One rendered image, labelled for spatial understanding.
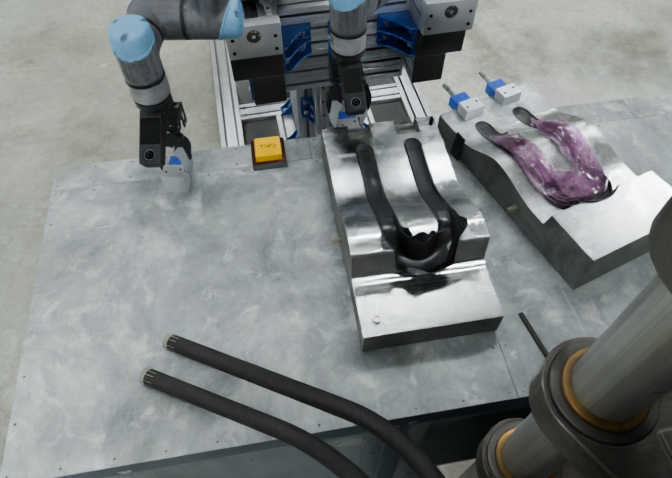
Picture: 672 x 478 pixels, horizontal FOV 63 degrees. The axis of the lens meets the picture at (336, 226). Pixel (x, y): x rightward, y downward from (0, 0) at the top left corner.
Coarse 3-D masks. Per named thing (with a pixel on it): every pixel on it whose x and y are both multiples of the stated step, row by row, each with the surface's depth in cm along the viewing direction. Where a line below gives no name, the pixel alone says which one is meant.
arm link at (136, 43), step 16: (128, 16) 96; (112, 32) 94; (128, 32) 93; (144, 32) 94; (112, 48) 96; (128, 48) 94; (144, 48) 96; (160, 48) 102; (128, 64) 97; (144, 64) 98; (160, 64) 101; (128, 80) 100; (144, 80) 100; (160, 80) 102
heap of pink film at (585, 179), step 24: (552, 120) 124; (504, 144) 119; (528, 144) 115; (576, 144) 118; (528, 168) 115; (552, 168) 115; (576, 168) 114; (600, 168) 116; (552, 192) 113; (576, 192) 112; (600, 192) 114
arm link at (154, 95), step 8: (128, 88) 103; (152, 88) 102; (160, 88) 103; (168, 88) 106; (136, 96) 103; (144, 96) 103; (152, 96) 103; (160, 96) 104; (144, 104) 104; (152, 104) 104
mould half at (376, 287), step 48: (336, 144) 121; (384, 144) 121; (432, 144) 121; (336, 192) 114; (384, 240) 100; (480, 240) 101; (384, 288) 103; (432, 288) 103; (480, 288) 103; (384, 336) 98; (432, 336) 101
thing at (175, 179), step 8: (176, 160) 125; (168, 168) 122; (176, 168) 122; (168, 176) 120; (176, 176) 120; (184, 176) 121; (168, 184) 122; (176, 184) 122; (184, 184) 122; (184, 192) 124
